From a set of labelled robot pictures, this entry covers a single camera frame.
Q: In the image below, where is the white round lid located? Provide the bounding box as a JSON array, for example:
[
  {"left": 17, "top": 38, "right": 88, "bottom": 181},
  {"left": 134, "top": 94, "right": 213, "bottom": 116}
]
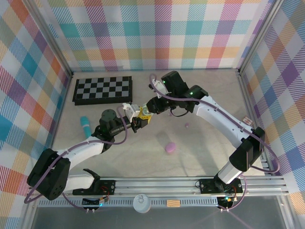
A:
[{"left": 132, "top": 193, "right": 152, "bottom": 214}]

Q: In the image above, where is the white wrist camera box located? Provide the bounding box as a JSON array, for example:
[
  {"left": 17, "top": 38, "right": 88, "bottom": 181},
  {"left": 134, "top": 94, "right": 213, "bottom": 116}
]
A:
[
  {"left": 149, "top": 80, "right": 166, "bottom": 98},
  {"left": 122, "top": 102, "right": 142, "bottom": 120}
]

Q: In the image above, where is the aluminium frame post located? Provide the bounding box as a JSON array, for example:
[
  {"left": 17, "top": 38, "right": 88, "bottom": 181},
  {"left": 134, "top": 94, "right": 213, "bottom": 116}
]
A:
[
  {"left": 237, "top": 0, "right": 284, "bottom": 76},
  {"left": 25, "top": 0, "right": 74, "bottom": 79}
]

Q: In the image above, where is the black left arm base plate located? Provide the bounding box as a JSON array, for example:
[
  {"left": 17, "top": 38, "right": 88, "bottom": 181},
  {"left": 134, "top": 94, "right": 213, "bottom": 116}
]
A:
[{"left": 72, "top": 179, "right": 117, "bottom": 196}]

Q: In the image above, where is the aluminium side rail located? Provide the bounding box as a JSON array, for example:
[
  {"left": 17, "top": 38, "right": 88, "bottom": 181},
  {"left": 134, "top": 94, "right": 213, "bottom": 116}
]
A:
[
  {"left": 42, "top": 75, "right": 73, "bottom": 178},
  {"left": 237, "top": 71, "right": 275, "bottom": 177}
]

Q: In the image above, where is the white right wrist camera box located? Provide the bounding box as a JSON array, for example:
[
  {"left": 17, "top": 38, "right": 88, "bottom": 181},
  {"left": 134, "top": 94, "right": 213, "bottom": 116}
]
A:
[{"left": 149, "top": 80, "right": 166, "bottom": 98}]

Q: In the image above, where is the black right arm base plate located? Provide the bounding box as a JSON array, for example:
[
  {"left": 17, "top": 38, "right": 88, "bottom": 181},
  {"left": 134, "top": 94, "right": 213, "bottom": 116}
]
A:
[{"left": 199, "top": 177, "right": 244, "bottom": 194}]

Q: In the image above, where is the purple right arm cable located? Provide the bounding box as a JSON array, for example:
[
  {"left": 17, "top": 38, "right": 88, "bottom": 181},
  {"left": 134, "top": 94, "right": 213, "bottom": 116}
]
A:
[{"left": 148, "top": 73, "right": 281, "bottom": 212}]

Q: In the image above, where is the grey slotted cable duct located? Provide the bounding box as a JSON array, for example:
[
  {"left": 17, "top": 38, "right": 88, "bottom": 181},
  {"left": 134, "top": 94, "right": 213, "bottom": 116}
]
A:
[{"left": 37, "top": 199, "right": 221, "bottom": 208}]

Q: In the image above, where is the aluminium front rail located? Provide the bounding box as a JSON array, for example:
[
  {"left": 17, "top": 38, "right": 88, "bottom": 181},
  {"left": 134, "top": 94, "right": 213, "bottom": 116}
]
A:
[{"left": 26, "top": 176, "right": 289, "bottom": 198}]

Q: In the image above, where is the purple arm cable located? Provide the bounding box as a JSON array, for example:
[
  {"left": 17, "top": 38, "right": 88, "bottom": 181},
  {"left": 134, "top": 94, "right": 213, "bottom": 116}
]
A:
[
  {"left": 24, "top": 106, "right": 132, "bottom": 212},
  {"left": 148, "top": 73, "right": 281, "bottom": 212}
]

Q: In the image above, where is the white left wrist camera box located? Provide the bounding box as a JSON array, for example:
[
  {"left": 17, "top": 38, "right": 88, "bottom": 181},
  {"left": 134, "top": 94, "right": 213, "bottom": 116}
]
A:
[{"left": 122, "top": 102, "right": 142, "bottom": 120}]

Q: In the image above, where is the teal cylinder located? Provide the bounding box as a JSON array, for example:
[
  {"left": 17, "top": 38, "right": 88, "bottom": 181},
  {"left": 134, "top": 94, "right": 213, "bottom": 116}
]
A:
[{"left": 80, "top": 116, "right": 93, "bottom": 138}]

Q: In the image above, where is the purple earbud charging case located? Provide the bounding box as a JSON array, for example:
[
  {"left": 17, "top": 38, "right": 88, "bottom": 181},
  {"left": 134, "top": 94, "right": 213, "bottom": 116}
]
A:
[{"left": 164, "top": 142, "right": 177, "bottom": 155}]

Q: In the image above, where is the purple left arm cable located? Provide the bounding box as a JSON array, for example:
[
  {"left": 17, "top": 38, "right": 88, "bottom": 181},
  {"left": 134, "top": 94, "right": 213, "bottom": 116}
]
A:
[{"left": 24, "top": 106, "right": 132, "bottom": 212}]

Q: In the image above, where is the black folding chessboard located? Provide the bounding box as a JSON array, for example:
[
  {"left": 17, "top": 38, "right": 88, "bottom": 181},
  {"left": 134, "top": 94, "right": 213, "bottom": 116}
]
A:
[{"left": 72, "top": 76, "right": 133, "bottom": 106}]

